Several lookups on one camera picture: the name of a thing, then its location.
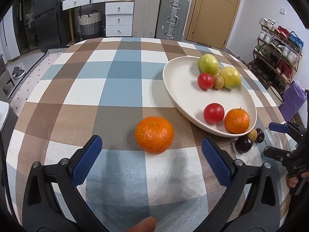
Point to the person's right hand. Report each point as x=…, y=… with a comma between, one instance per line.
x=292, y=181

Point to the green yellow passion fruit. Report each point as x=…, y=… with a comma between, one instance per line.
x=208, y=63

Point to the checkered tablecloth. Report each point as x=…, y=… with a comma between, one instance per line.
x=105, y=87

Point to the wooden door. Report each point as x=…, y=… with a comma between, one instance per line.
x=210, y=22

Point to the beige suitcase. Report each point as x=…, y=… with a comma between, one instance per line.
x=145, y=18

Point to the white drawer desk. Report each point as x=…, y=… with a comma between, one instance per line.
x=118, y=15

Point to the wooden shoe rack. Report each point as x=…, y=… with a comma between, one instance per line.
x=276, y=56

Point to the brown longan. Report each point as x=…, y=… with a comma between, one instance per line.
x=218, y=82
x=252, y=135

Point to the white enamel bucket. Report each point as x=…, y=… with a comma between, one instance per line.
x=275, y=95

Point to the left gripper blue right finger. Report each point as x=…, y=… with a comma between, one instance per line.
x=228, y=174

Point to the cream round plate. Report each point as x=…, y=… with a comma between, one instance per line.
x=180, y=80

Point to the dark cherry small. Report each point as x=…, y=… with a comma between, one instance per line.
x=260, y=135

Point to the black refrigerator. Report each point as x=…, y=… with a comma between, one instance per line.
x=51, y=24

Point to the purple bag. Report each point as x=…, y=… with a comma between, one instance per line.
x=293, y=99

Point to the small orange mandarin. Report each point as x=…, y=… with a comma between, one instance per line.
x=237, y=121

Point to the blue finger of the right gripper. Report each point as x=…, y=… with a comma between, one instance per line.
x=290, y=128
x=279, y=154

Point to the woven laundry basket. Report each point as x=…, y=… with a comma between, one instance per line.
x=90, y=24

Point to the person's left hand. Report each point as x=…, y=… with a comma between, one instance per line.
x=146, y=225

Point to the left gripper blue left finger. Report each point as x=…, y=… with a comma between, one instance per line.
x=72, y=172

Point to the grey slippers on floor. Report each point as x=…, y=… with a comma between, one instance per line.
x=18, y=72

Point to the red cherry tomato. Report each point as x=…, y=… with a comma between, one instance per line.
x=213, y=113
x=205, y=81

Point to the dark cherry with stem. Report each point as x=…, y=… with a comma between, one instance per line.
x=243, y=144

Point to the large orange mandarin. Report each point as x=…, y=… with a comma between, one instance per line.
x=154, y=134

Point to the silver aluminium suitcase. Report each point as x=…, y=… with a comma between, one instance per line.
x=171, y=19

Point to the dark glass cabinet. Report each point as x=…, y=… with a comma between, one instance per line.
x=24, y=25

